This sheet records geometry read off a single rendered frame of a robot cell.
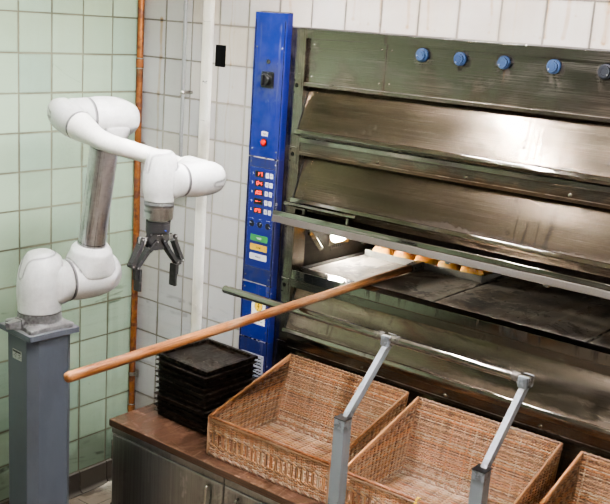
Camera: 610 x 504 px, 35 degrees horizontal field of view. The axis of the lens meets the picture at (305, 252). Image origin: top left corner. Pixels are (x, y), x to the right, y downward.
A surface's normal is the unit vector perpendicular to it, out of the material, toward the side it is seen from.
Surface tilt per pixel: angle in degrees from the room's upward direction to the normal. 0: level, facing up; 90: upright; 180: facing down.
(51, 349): 90
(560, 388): 70
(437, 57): 90
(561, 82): 90
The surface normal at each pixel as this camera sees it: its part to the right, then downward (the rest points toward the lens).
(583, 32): -0.62, 0.14
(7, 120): 0.78, 0.20
